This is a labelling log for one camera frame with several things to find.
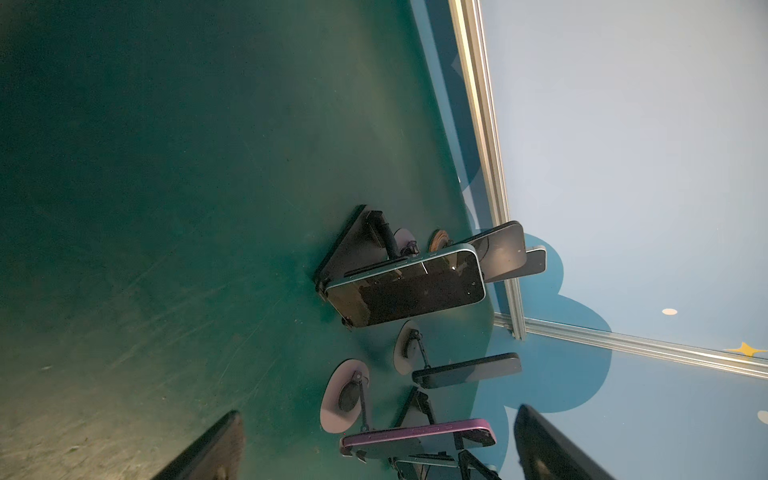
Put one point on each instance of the phone with light green edge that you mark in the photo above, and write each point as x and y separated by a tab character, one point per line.
409	287

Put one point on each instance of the grey round front stand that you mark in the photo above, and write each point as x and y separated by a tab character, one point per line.
346	398

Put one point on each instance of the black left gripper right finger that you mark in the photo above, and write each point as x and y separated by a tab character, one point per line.
546	453

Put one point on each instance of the black phone rear left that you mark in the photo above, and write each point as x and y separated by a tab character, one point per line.
536	263

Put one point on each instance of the aluminium left corner post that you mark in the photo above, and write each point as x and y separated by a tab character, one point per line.
469	33

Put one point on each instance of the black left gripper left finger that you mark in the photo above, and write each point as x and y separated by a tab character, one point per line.
216	454

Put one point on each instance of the black rectangular phone stand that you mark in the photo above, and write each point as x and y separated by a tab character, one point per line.
366	242

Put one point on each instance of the black phone on grey stand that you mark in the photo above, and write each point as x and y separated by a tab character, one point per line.
468	371

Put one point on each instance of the wooden round phone stand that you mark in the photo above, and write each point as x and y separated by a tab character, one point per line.
439	240

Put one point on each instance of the purple phone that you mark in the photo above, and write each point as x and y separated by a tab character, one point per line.
405	442

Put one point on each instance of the black folding phone stand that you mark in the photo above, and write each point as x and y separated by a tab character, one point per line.
444	455

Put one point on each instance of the grey round rear stand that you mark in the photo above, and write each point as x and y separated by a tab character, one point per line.
406	243

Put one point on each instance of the aluminium back frame rail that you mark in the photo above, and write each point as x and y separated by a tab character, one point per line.
656	349

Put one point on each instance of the black phone on wooden stand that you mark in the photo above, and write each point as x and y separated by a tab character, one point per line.
501	251

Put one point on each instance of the grey round phone stand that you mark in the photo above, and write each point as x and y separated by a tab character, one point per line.
409	353

